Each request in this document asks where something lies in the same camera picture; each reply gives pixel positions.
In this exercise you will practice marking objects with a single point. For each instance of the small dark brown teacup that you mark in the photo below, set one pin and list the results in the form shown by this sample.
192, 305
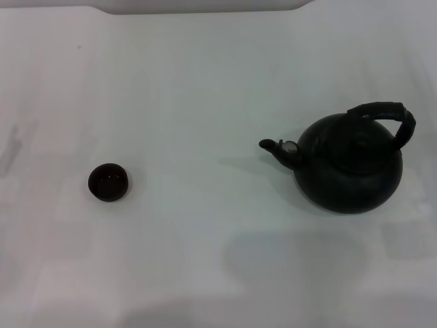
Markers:
109, 192

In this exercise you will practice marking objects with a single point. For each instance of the black round teapot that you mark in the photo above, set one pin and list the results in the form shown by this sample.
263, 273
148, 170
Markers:
348, 184

